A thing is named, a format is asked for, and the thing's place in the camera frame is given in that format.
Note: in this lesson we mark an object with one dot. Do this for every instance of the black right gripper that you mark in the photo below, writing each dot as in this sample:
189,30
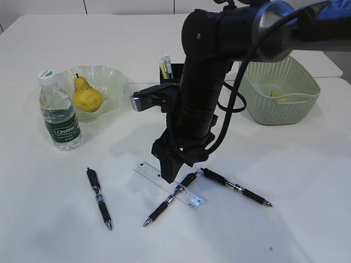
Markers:
211,43

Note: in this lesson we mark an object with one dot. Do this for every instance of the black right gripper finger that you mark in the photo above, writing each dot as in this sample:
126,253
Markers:
170,166

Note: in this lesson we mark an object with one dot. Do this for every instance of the clear plastic ruler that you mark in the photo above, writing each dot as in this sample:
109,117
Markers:
154,175

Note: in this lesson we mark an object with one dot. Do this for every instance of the black pen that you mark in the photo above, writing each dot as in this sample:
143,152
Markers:
164,205
95,185
235,187

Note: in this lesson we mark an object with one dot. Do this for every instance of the mint green pen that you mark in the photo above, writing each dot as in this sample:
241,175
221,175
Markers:
167,63

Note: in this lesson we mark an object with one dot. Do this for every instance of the yellow-green utility knife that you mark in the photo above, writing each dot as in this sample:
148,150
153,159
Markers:
163,69

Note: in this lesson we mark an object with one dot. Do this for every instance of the yellow white waste paper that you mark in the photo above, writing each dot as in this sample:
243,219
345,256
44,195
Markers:
280,98

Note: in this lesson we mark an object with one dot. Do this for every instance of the yellow pear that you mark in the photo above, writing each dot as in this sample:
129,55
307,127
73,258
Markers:
85,97

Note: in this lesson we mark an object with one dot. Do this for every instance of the clear plastic water bottle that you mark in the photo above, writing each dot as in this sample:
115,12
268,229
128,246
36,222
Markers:
58,112

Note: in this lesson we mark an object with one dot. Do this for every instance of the blue grey right robot arm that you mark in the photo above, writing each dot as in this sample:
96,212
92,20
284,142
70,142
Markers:
263,31

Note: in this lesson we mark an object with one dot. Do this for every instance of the black pen under ruler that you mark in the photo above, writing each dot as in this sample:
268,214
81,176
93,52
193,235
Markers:
164,205

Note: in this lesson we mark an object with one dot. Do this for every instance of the black square pen holder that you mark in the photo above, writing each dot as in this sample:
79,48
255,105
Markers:
177,70

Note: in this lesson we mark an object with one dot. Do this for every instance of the green woven plastic basket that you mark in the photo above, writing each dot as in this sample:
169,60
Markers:
287,77

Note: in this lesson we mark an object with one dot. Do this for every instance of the pale green glass plate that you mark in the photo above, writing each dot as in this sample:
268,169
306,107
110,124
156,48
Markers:
109,81

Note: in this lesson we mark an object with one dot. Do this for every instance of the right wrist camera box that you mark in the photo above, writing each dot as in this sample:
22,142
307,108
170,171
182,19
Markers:
163,95

